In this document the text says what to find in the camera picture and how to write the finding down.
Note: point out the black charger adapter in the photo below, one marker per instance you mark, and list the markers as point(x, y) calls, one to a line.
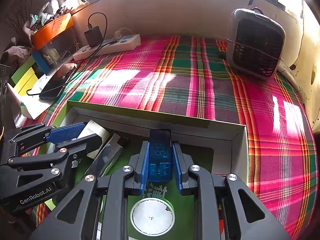
point(93, 36)

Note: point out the silver metal block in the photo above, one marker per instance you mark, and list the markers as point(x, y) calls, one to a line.
point(110, 152)

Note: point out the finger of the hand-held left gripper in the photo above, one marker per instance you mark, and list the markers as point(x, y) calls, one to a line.
point(65, 132)
point(82, 143)

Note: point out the mixed clutter pile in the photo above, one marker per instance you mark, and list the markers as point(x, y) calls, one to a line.
point(45, 17)

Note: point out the black smartphone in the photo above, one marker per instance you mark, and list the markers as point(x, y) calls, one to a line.
point(57, 82)

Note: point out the white power strip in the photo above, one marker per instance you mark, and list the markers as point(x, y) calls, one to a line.
point(117, 45)

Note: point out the clear storage bin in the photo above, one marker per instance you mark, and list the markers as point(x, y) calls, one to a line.
point(62, 47)

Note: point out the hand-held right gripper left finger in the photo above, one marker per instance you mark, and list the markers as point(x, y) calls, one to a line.
point(144, 167)

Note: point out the small black space heater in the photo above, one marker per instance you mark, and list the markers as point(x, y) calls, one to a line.
point(255, 42)

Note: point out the green shallow cardboard box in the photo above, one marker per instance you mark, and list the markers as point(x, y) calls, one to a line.
point(220, 132)

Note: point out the orange box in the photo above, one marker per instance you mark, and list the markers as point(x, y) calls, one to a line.
point(52, 30)

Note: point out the checked cloth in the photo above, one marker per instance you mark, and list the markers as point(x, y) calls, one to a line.
point(17, 52)

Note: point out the white round disc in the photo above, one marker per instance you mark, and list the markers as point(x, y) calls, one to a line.
point(152, 217)

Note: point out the blue box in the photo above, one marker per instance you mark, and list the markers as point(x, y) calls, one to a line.
point(41, 61)

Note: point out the yellow box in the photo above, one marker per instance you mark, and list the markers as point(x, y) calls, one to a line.
point(23, 77)

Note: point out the blue translucent usb tester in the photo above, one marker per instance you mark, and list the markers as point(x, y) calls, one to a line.
point(160, 155)

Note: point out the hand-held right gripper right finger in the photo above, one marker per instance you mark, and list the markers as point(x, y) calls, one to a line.
point(177, 167)

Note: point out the plaid blanket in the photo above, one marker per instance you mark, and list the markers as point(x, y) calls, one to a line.
point(187, 80)

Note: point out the white tissue paper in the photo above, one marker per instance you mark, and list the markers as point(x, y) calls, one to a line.
point(32, 105)

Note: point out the grey plug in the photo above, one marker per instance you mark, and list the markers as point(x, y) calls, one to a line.
point(118, 33)

